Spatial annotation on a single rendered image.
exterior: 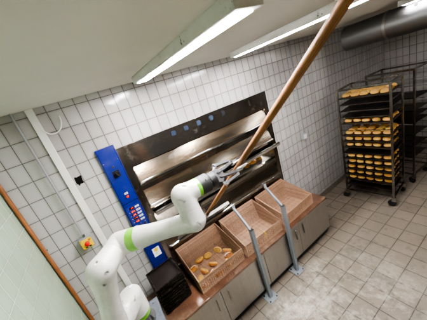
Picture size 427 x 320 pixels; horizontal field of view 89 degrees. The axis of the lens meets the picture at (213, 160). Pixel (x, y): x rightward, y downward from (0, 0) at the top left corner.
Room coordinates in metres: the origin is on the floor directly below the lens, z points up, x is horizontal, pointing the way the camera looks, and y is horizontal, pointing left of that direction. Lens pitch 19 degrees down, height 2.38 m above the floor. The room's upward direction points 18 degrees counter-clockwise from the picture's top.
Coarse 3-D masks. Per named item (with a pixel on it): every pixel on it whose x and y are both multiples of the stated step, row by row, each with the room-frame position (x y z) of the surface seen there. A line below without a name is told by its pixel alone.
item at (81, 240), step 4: (88, 236) 1.66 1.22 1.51; (92, 236) 1.72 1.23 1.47; (80, 240) 1.64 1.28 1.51; (84, 240) 1.64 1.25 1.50; (88, 240) 1.65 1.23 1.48; (92, 240) 1.66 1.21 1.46; (80, 244) 1.63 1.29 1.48; (84, 244) 1.63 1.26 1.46; (92, 244) 1.66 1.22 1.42; (84, 248) 1.63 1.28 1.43
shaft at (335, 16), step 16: (352, 0) 0.54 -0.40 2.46; (336, 16) 0.56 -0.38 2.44; (320, 32) 0.60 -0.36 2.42; (320, 48) 0.61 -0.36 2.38; (304, 64) 0.65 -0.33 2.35; (288, 80) 0.71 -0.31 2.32; (288, 96) 0.73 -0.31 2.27; (272, 112) 0.79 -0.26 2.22; (256, 144) 0.92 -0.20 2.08; (240, 160) 1.03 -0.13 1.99; (208, 208) 1.58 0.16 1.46
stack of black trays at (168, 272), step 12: (168, 264) 1.78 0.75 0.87; (156, 276) 1.68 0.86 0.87; (168, 276) 1.63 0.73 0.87; (180, 276) 1.62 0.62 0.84; (156, 288) 1.54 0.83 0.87; (168, 288) 1.55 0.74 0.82; (180, 288) 1.59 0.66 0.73; (168, 300) 1.52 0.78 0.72; (180, 300) 1.57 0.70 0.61; (168, 312) 1.50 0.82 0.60
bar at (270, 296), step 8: (264, 184) 2.20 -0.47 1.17; (240, 200) 2.04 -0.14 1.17; (232, 208) 1.98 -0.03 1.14; (280, 208) 2.04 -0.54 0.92; (216, 216) 1.89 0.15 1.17; (240, 216) 1.91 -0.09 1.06; (288, 224) 2.02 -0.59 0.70; (288, 232) 2.00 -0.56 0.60; (256, 240) 1.79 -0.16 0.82; (288, 240) 2.02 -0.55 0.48; (256, 248) 1.78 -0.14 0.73; (256, 256) 1.81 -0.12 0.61; (296, 264) 2.01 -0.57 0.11; (264, 272) 1.79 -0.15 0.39; (296, 272) 1.99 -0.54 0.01; (264, 280) 1.79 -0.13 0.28; (264, 296) 1.82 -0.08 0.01; (272, 296) 1.79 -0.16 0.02
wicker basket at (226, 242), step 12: (216, 228) 2.23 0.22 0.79; (192, 240) 2.09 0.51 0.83; (204, 240) 2.13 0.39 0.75; (216, 240) 2.18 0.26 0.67; (228, 240) 2.05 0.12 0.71; (180, 252) 2.00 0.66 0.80; (204, 252) 2.08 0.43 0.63; (240, 252) 1.83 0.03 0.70; (192, 264) 1.98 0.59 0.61; (204, 264) 1.95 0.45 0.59; (228, 264) 1.75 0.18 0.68; (192, 276) 1.74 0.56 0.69; (216, 276) 1.68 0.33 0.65; (204, 288) 1.60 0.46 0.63
